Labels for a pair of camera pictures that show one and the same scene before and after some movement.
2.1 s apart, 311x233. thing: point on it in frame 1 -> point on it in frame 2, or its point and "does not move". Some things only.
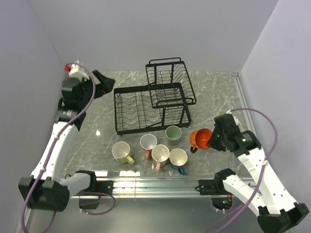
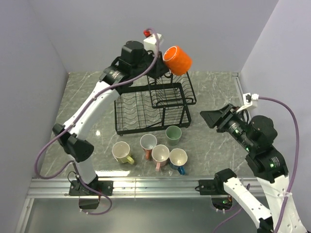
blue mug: x=178 y=158 does not move
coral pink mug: x=147 y=141 does not move
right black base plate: x=208 y=187 does not move
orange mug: x=198 y=138 -> x=177 y=60
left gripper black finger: x=104 y=87 -> x=159 y=68
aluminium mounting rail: x=151 y=189 does not move
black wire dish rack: x=164 y=104 does not move
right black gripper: x=212 y=143 -> x=213 y=117
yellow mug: x=120 y=151 does not move
